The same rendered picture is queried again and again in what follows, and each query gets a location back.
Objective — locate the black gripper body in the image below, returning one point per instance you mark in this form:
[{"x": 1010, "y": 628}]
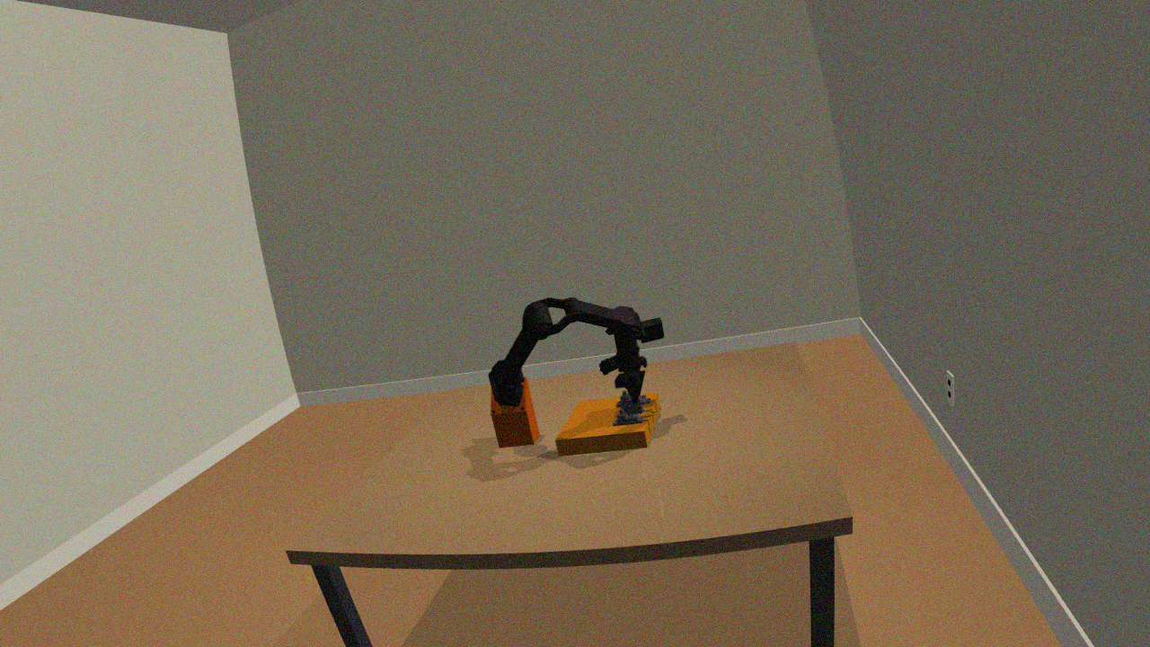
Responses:
[{"x": 631, "y": 363}]

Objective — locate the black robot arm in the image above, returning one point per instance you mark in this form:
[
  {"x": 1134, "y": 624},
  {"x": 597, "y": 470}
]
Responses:
[{"x": 625, "y": 324}]

